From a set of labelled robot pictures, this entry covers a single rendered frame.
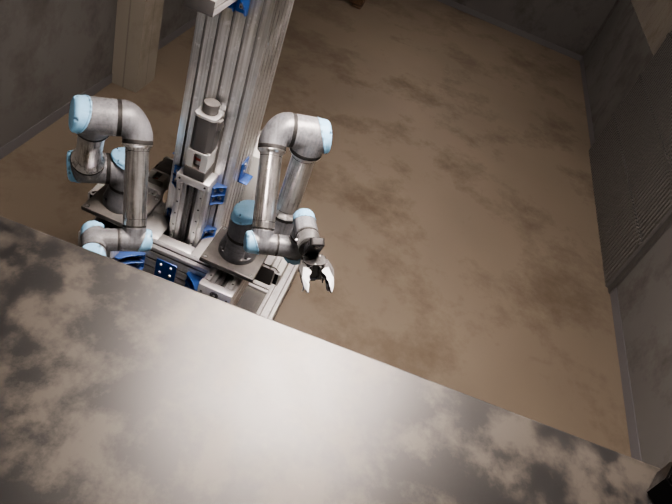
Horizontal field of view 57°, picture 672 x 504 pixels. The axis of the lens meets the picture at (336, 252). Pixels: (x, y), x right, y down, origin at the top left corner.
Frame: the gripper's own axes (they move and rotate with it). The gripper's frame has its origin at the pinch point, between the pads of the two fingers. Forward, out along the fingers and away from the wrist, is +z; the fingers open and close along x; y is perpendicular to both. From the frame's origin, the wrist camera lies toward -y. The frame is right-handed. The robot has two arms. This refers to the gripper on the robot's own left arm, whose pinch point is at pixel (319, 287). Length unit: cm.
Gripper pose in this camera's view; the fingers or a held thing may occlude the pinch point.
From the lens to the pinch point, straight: 184.1
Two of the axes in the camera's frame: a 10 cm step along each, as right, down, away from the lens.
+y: -1.7, 7.2, 6.8
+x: -9.7, -0.1, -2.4
